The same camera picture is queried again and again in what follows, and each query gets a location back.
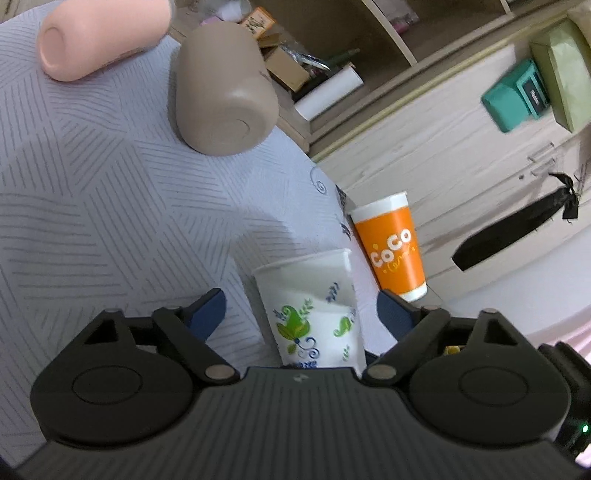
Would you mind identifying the white floral paper cup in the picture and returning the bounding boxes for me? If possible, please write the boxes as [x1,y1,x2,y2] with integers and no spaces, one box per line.
[253,248,367,374]

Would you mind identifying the orange coco paper cup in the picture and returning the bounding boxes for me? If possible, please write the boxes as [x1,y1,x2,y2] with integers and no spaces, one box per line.
[349,192,428,302]

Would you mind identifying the taupe cylindrical cup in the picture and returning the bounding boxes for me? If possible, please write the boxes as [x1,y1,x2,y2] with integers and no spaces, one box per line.
[176,21,279,156]

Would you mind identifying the pink cylindrical cup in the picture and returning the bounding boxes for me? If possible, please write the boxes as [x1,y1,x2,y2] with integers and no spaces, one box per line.
[36,0,176,82]

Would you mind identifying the grey patterned table cloth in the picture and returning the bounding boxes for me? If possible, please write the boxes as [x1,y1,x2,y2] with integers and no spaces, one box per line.
[1,5,394,465]

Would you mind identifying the light wood wardrobe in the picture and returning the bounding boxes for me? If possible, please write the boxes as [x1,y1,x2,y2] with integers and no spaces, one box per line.
[313,27,591,324]

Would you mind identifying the black ribbon bow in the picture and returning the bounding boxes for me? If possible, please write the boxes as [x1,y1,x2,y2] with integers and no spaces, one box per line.
[452,172,579,271]

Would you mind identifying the white paper towel roll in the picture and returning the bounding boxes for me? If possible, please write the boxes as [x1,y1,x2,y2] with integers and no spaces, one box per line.
[294,65,363,121]

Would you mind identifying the teal redmi pouch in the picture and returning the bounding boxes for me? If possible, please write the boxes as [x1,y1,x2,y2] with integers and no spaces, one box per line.
[481,58,550,133]

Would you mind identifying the small brown cardboard box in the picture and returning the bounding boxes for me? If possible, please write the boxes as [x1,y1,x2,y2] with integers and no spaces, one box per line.
[260,46,310,92]

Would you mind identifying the wooden open shelf unit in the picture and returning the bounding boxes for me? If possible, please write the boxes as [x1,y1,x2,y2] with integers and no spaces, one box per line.
[165,0,569,158]

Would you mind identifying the small pink bottle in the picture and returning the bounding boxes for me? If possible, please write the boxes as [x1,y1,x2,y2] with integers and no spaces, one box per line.
[391,13,420,33]

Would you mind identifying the green padded bag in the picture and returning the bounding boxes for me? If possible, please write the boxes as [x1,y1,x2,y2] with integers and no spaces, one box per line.
[530,19,590,133]

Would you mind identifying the small floral tan box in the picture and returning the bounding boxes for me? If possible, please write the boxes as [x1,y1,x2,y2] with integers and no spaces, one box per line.
[239,6,276,39]

